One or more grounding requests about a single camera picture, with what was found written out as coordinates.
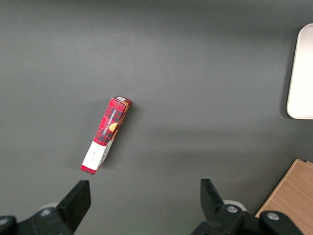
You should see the beige plastic tray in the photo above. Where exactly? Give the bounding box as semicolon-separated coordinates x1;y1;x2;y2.
286;23;313;120

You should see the red plaid shortbread box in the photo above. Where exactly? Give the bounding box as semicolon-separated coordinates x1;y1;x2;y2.
80;95;133;176

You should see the wooden drawer cabinet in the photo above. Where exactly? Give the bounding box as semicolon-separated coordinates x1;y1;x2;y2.
254;158;313;235

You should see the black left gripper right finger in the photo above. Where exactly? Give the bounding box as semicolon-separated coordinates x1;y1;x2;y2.
193;178;303;235

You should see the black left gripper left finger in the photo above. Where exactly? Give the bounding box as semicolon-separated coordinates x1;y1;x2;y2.
0;180;91;235

